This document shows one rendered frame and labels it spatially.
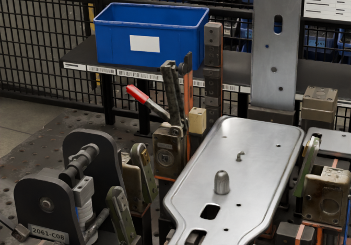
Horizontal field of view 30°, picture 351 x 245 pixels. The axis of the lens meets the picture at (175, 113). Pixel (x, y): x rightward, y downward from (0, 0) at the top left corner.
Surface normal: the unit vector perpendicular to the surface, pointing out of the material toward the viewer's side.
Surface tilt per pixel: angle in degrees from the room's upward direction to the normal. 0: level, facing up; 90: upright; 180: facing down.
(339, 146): 0
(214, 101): 90
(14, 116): 0
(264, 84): 90
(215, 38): 90
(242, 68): 0
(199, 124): 90
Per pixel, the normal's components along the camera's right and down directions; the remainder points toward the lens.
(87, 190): 0.93, 0.15
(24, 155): -0.03, -0.88
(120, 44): -0.25, 0.46
